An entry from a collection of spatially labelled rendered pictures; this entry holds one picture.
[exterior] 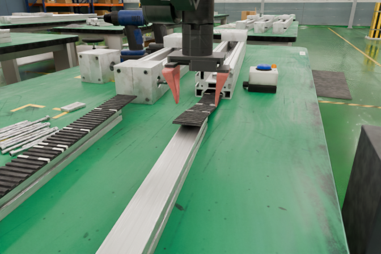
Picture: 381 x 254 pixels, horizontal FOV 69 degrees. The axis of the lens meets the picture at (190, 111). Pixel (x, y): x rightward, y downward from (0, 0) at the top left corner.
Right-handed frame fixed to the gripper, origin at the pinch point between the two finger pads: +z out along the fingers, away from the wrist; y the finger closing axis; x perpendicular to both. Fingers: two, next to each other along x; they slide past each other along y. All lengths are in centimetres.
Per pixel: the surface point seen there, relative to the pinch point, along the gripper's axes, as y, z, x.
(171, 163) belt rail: 0.3, 3.0, 19.1
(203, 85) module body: 1.5, 2.6, -20.2
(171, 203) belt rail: -1.1, 4.7, 25.0
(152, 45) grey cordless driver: 33, 0, -75
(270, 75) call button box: -16.5, 0.6, -27.4
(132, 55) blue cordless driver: 35, 1, -53
